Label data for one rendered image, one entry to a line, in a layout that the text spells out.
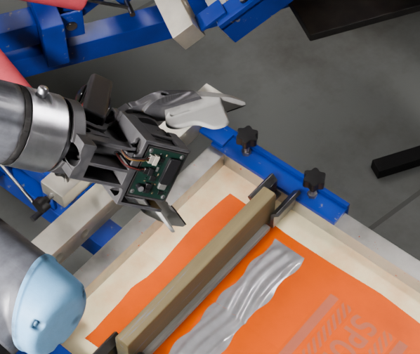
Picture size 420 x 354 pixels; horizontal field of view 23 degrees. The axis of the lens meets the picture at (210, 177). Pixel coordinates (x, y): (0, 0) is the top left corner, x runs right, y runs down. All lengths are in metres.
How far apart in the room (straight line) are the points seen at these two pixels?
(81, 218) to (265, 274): 0.35
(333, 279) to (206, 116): 0.94
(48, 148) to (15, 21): 1.35
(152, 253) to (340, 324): 0.37
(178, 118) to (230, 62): 2.52
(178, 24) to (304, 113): 1.42
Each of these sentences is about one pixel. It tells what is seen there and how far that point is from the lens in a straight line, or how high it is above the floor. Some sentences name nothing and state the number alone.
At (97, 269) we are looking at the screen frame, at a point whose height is 0.99.
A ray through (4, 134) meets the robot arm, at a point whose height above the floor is 1.90.
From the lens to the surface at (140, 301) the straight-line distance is 1.88.
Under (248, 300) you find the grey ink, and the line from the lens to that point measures 1.87.
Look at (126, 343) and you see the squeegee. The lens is 1.72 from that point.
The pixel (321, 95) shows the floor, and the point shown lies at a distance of 3.45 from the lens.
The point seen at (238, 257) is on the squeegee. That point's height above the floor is 1.00.
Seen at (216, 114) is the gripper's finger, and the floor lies 1.81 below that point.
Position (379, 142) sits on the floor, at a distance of 3.35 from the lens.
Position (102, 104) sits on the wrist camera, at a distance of 1.01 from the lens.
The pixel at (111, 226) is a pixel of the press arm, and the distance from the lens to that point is 2.02.
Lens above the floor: 2.59
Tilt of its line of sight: 53 degrees down
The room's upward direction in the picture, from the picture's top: straight up
